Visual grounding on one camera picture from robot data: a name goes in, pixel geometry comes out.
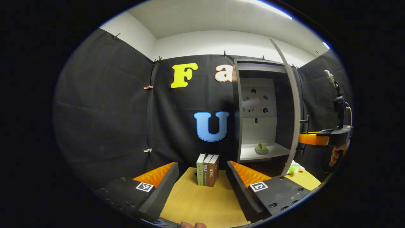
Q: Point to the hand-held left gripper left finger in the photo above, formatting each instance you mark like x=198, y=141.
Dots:
x=161, y=193

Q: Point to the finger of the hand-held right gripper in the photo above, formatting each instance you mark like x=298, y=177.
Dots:
x=311, y=139

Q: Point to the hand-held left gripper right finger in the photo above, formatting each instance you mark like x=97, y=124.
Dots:
x=242, y=193

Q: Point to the beige cabinet door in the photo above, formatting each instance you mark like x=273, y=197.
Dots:
x=296, y=107

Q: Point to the dark grey cabinet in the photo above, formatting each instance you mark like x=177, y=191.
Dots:
x=284, y=110

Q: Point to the small green bottle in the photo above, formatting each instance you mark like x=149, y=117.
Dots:
x=261, y=147

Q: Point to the white cabinet shelf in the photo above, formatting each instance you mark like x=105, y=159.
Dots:
x=280, y=150

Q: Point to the green white plush toy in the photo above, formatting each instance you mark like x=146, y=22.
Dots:
x=293, y=168

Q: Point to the dark brown book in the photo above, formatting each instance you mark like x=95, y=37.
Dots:
x=214, y=171

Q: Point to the tan book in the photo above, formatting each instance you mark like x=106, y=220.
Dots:
x=207, y=171

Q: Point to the green white book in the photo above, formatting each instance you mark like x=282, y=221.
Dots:
x=200, y=171

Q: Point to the ceiling light strip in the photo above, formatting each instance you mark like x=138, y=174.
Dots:
x=326, y=45

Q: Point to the black backdrop cloth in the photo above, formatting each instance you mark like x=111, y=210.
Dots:
x=104, y=110

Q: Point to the pink clothespin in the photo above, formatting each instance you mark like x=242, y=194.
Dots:
x=148, y=87

